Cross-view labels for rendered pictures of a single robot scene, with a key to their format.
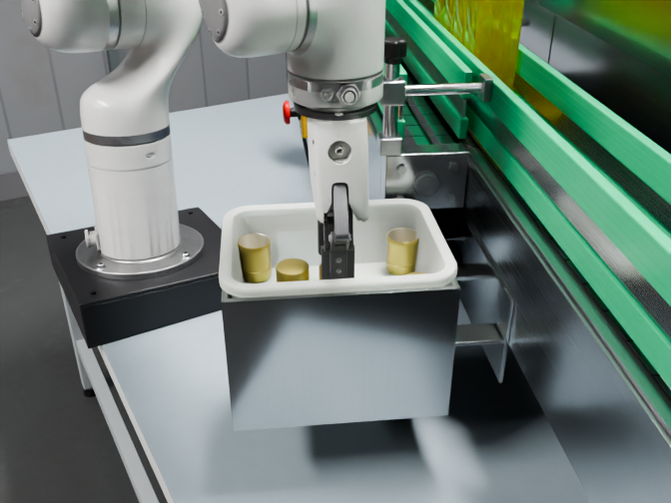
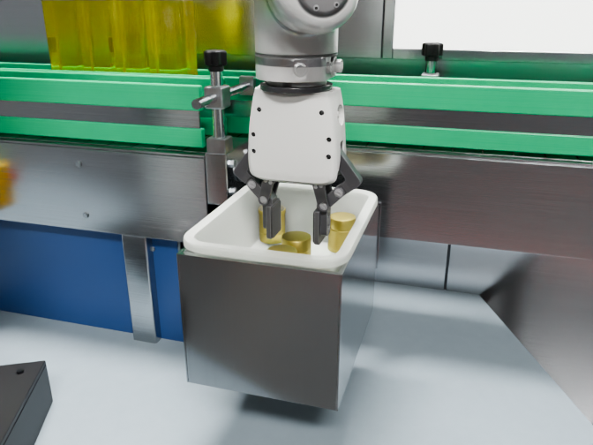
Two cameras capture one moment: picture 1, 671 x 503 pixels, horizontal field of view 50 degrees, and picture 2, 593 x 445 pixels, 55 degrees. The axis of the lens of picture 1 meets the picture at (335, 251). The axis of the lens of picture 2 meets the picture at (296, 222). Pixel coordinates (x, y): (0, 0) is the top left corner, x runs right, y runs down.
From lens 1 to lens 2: 0.70 m
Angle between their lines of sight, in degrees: 61
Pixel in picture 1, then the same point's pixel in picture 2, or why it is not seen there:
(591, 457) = (522, 228)
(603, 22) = (229, 41)
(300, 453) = (304, 429)
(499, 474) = (377, 341)
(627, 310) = (510, 139)
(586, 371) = (501, 185)
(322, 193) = (337, 153)
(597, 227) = (455, 112)
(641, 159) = not seen: hidden behind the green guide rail
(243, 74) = not seen: outside the picture
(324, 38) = not seen: hidden behind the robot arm
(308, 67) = (321, 45)
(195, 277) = (18, 407)
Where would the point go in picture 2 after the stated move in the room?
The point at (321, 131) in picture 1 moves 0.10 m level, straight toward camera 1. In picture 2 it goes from (331, 99) to (432, 105)
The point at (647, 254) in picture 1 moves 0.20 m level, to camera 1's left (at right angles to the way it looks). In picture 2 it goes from (521, 100) to (513, 132)
